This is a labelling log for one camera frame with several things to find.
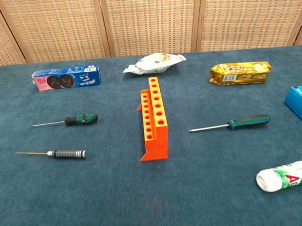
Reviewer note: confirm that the small green black screwdriver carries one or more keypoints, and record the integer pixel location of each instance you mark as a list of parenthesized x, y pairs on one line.
[(83, 119)]

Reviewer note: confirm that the black metal precision screwdriver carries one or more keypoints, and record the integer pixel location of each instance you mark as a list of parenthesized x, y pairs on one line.
[(67, 154)]

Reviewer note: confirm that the orange screwdriver rack with holes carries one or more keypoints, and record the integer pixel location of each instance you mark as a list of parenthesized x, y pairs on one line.
[(157, 142)]

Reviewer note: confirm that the white snack bag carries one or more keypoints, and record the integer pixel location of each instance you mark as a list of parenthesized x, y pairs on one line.
[(154, 64)]

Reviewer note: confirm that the blue sandwich cookie box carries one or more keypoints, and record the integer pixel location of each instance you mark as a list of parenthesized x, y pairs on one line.
[(64, 79)]

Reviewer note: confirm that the gold biscuit packet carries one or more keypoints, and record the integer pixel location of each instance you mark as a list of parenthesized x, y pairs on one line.
[(239, 72)]

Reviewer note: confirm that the white bottle with green label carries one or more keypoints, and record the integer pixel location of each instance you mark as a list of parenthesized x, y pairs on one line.
[(271, 179)]

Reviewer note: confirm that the blue chocolate chip cookie box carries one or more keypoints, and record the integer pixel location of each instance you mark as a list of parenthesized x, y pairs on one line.
[(301, 104)]

